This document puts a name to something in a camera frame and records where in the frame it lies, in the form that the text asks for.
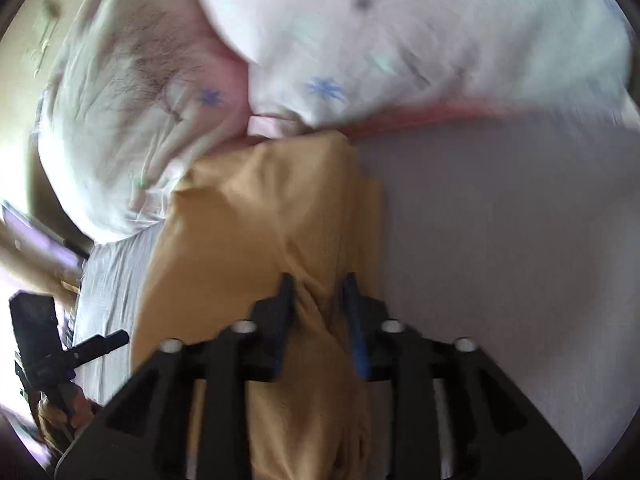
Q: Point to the pink floral lower pillow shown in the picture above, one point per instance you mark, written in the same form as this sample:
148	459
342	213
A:
141	89

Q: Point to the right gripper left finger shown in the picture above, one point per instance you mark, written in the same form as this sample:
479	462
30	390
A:
143	432

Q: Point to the tan beige garment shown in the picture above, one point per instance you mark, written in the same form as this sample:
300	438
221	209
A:
235	224

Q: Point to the lavender bed sheet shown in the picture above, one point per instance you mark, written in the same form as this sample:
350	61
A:
521	233

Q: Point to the white floral top pillow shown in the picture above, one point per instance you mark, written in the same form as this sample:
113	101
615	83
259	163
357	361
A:
322	62

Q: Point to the person's left hand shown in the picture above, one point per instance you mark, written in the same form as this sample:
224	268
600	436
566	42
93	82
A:
60	427

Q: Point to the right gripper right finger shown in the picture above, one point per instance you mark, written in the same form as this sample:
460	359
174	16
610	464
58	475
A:
451	403

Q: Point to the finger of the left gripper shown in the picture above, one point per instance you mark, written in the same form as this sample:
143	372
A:
98	346

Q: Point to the white wall switch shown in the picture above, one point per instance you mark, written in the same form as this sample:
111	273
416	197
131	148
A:
49	16

